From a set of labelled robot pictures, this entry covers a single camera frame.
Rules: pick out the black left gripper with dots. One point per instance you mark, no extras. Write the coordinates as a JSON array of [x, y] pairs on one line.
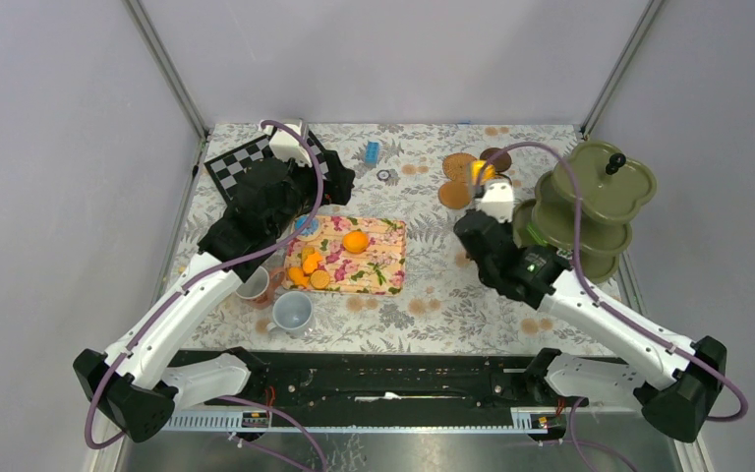
[[337, 189]]

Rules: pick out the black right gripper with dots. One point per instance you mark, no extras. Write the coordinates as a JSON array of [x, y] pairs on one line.
[[508, 228]]

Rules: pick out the purple cake slice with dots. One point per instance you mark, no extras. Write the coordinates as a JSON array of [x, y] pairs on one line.
[[567, 254]]

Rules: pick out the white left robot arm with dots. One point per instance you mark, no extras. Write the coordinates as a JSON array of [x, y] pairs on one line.
[[131, 383]]

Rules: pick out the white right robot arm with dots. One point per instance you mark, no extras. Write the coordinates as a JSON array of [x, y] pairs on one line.
[[673, 380]]

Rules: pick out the blue donut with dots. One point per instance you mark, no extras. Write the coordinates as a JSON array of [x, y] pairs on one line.
[[310, 230]]

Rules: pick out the black white checkerboard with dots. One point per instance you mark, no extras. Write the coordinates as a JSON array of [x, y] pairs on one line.
[[241, 166]]

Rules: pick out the round brown cookie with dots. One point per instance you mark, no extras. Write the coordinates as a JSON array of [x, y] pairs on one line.
[[320, 279]]

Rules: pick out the floral serving tray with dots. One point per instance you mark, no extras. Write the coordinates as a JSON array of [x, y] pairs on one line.
[[380, 270]]

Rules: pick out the black orange face coaster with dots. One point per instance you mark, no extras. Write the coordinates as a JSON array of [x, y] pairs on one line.
[[500, 178]]

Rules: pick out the blue toy brick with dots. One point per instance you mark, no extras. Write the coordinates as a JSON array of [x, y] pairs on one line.
[[371, 154]]

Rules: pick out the plain orange coaster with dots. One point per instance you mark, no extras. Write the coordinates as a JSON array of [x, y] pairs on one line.
[[454, 194]]

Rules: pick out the dark brown coaster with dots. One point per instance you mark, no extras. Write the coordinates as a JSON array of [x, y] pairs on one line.
[[502, 164]]

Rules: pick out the white mug front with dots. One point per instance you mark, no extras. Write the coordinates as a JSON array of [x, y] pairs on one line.
[[292, 313]]

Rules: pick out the green three-tier stand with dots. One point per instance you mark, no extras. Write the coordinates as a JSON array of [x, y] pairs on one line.
[[614, 188]]

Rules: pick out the woven tan coaster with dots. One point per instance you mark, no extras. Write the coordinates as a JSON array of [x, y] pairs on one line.
[[454, 165]]

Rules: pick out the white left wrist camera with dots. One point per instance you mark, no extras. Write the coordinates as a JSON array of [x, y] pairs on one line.
[[284, 147]]

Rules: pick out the white mug with red handle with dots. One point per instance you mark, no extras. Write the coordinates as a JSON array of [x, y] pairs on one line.
[[259, 290]]

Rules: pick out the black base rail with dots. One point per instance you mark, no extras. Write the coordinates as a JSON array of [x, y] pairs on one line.
[[395, 391]]

